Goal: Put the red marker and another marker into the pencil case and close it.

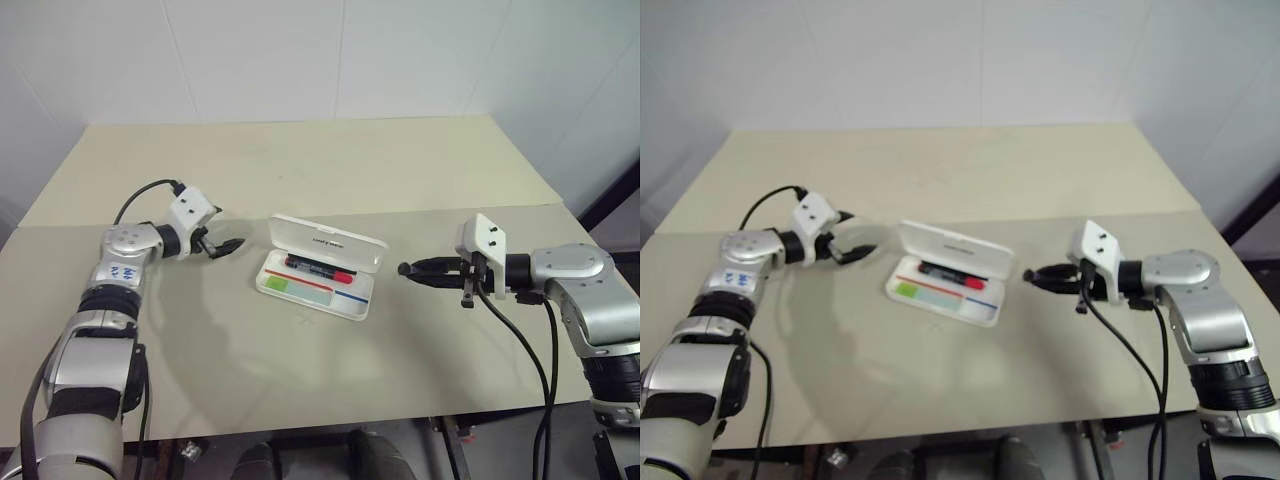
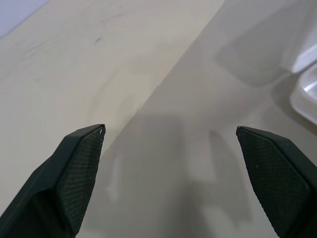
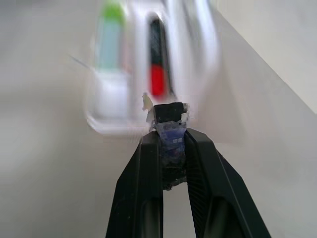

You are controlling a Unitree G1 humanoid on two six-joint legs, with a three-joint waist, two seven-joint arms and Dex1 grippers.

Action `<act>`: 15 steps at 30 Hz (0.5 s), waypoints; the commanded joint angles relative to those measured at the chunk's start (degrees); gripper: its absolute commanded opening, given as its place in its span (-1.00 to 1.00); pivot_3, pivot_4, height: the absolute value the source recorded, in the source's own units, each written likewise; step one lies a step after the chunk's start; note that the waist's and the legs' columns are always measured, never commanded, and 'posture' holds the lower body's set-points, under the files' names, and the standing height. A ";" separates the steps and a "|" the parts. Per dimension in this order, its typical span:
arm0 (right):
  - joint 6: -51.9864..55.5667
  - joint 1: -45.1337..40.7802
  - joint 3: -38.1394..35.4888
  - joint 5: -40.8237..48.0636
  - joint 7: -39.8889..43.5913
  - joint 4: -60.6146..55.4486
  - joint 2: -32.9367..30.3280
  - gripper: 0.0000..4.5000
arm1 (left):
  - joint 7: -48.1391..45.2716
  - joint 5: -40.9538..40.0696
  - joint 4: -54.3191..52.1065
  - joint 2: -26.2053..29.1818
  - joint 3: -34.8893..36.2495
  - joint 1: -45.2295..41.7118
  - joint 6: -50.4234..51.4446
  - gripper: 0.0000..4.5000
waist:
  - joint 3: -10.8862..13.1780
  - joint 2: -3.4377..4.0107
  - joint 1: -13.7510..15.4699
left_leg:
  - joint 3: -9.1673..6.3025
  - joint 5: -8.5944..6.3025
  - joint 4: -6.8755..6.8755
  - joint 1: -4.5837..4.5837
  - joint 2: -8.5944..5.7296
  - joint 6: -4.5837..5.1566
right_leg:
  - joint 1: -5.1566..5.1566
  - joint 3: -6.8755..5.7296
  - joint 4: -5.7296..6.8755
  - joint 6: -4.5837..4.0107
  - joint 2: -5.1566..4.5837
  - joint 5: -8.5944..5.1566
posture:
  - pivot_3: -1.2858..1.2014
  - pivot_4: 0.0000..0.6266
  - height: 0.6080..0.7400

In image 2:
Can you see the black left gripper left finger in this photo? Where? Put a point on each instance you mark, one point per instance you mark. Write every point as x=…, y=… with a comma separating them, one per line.
x=62, y=188

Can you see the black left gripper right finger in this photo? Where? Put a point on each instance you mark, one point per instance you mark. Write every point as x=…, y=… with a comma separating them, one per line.
x=277, y=183

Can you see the white Unitree pencil case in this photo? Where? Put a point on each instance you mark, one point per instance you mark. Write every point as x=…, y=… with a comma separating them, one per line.
x=307, y=94

